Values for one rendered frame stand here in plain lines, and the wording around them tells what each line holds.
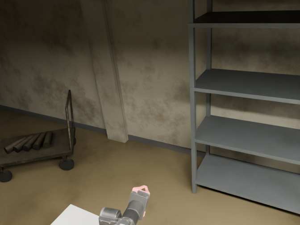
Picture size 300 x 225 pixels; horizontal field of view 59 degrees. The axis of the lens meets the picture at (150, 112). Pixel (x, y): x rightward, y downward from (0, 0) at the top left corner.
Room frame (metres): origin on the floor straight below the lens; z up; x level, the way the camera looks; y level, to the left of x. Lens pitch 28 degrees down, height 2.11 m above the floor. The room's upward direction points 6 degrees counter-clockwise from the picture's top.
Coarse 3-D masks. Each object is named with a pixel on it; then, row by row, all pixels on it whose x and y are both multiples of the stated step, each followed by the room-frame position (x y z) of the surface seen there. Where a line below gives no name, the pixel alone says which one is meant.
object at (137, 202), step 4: (132, 192) 0.71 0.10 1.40; (136, 192) 0.72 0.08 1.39; (132, 196) 0.71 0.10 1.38; (136, 196) 0.71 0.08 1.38; (140, 196) 0.70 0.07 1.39; (144, 196) 0.70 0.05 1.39; (132, 200) 0.70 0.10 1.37; (136, 200) 0.70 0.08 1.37; (140, 200) 0.70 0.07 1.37; (144, 200) 0.69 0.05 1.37; (128, 204) 0.71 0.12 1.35; (132, 204) 0.67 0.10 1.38; (136, 204) 0.68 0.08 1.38; (140, 204) 0.68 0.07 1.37; (144, 204) 0.69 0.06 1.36; (128, 208) 0.65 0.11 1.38; (132, 208) 0.65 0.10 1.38; (136, 208) 0.66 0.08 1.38; (140, 208) 0.67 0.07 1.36; (144, 208) 0.69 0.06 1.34; (140, 212) 0.65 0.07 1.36; (140, 216) 0.68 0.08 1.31; (140, 220) 0.68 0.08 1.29
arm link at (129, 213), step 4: (124, 212) 0.64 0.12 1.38; (128, 212) 0.63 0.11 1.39; (132, 212) 0.63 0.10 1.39; (136, 212) 0.64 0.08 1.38; (116, 216) 0.62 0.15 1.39; (120, 216) 0.64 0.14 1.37; (124, 216) 0.61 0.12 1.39; (128, 216) 0.61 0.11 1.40; (132, 216) 0.62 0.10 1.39; (136, 216) 0.62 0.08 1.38; (116, 220) 0.61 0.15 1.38; (132, 220) 0.60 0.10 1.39; (136, 220) 0.61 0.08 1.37; (132, 224) 0.60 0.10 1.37; (136, 224) 0.61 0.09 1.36
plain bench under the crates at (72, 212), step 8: (72, 208) 1.32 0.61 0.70; (80, 208) 1.32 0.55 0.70; (64, 216) 1.26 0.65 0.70; (72, 216) 1.26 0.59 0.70; (80, 216) 1.25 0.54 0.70; (88, 216) 1.24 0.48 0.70; (96, 216) 1.24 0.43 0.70; (56, 224) 1.21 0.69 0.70; (64, 224) 1.20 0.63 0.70; (72, 224) 1.19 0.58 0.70; (80, 224) 1.18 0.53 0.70; (88, 224) 1.18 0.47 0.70; (96, 224) 1.17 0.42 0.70
